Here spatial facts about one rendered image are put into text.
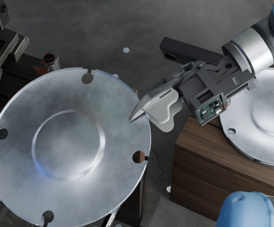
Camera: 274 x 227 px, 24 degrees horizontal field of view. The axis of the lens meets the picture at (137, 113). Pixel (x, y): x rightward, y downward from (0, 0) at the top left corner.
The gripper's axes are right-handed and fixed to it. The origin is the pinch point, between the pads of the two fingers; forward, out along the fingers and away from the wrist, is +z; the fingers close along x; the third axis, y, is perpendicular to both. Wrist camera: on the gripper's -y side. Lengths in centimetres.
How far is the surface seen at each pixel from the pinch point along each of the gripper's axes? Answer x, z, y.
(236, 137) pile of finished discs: 56, -20, -8
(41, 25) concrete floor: 86, 9, -94
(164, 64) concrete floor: 93, -20, -58
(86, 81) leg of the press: 20.5, 4.3, -23.4
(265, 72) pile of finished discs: 61, -37, -21
